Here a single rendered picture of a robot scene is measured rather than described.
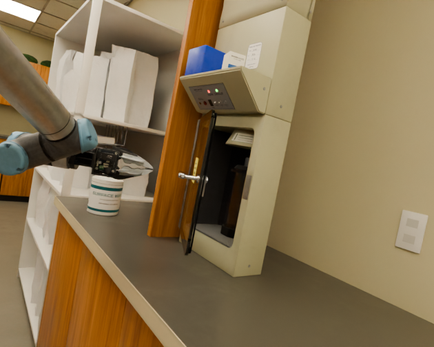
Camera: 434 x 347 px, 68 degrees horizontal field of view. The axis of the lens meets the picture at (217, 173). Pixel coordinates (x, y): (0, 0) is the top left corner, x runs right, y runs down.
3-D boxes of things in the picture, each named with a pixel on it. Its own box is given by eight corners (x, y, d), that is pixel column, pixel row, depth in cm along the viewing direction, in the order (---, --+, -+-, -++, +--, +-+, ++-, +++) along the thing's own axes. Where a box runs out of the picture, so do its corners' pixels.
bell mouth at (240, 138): (252, 150, 119) (255, 135, 119) (288, 155, 105) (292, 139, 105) (214, 142, 109) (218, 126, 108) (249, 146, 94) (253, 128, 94)
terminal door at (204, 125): (181, 228, 116) (201, 118, 114) (187, 257, 86) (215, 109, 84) (178, 228, 115) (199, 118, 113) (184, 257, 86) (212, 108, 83)
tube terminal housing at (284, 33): (230, 240, 132) (266, 54, 128) (291, 271, 106) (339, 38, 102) (178, 241, 117) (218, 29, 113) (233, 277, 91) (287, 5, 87)
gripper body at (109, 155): (114, 179, 84) (65, 171, 81) (118, 176, 92) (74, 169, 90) (119, 150, 83) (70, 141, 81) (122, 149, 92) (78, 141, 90)
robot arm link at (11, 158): (30, 133, 69) (49, 127, 79) (-22, 149, 68) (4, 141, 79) (46, 166, 71) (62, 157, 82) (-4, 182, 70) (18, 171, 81)
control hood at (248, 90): (202, 113, 115) (207, 85, 114) (265, 114, 89) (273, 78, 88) (173, 105, 108) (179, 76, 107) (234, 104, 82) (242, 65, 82)
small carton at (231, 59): (235, 79, 97) (239, 59, 97) (242, 76, 93) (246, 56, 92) (220, 75, 96) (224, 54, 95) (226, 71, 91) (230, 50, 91)
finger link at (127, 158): (152, 170, 87) (117, 164, 85) (153, 169, 93) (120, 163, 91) (154, 159, 87) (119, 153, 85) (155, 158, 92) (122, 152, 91)
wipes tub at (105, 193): (112, 209, 148) (118, 177, 147) (122, 216, 138) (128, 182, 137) (83, 207, 140) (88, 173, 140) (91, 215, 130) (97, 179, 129)
